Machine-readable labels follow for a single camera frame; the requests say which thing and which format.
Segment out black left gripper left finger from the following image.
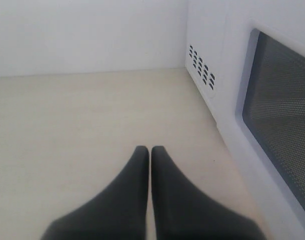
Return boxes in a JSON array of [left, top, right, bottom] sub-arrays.
[[41, 146, 150, 240]]

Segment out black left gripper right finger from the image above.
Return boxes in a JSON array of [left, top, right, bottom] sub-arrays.
[[151, 146, 266, 240]]

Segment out white microwave door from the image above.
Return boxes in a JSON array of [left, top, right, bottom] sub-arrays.
[[216, 0, 305, 227]]

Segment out white microwave oven body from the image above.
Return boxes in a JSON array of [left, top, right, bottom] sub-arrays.
[[185, 0, 242, 125]]

